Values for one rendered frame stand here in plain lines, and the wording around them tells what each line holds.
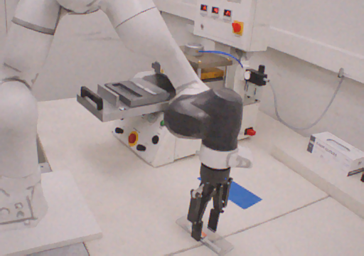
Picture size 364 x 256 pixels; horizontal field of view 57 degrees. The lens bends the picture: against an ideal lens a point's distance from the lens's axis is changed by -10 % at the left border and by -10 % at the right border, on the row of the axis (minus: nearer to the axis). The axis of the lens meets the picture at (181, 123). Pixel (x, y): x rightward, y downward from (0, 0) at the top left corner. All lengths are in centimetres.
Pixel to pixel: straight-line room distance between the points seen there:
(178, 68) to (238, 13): 62
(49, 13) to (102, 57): 203
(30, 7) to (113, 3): 19
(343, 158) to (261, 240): 52
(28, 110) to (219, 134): 43
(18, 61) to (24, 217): 43
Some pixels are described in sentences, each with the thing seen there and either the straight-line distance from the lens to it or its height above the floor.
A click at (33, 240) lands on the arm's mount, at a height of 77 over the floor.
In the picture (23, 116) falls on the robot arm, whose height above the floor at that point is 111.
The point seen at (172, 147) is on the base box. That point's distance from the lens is 135.
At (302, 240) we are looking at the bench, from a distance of 113.
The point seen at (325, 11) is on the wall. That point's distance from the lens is 173.
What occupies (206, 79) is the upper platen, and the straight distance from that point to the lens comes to 144.
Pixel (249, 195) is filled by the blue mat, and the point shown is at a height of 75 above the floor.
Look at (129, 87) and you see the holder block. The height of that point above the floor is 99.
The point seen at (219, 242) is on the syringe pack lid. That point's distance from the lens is 101.
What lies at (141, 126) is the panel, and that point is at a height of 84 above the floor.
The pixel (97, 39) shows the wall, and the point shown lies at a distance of 283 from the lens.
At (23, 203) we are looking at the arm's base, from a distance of 103.
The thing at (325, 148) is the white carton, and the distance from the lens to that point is 150.
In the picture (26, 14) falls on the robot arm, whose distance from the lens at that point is 88.
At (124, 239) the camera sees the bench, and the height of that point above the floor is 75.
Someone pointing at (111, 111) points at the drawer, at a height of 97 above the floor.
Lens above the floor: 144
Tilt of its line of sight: 24 degrees down
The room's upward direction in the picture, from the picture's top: 6 degrees clockwise
